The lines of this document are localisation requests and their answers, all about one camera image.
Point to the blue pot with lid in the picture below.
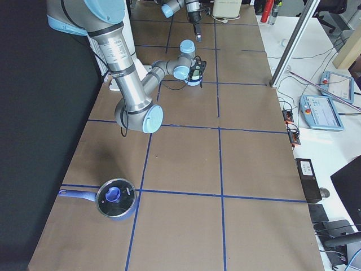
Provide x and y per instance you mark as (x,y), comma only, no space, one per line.
(116,199)

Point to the red bottle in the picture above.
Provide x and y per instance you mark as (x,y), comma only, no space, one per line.
(266,10)

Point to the far teach pendant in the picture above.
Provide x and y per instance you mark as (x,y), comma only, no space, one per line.
(338,84)

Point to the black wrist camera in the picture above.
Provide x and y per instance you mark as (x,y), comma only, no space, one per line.
(197,70)

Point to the aluminium frame post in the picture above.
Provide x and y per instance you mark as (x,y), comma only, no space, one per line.
(295,38)

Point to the near teach pendant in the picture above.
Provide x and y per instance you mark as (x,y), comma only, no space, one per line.
(320,113)

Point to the black box with label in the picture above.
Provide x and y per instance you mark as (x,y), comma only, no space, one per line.
(308,180)

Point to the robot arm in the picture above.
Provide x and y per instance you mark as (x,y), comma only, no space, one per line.
(107,22)
(193,8)

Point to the orange black connector block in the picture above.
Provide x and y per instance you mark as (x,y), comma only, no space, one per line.
(288,116)
(294,135)

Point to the teach pendant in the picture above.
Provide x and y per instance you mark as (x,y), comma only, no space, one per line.
(338,84)
(320,113)

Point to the black monitor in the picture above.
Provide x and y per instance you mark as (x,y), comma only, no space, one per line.
(346,182)

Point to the beige box device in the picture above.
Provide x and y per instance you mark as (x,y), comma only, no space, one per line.
(227,9)

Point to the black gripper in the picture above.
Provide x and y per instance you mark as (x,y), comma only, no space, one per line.
(193,16)

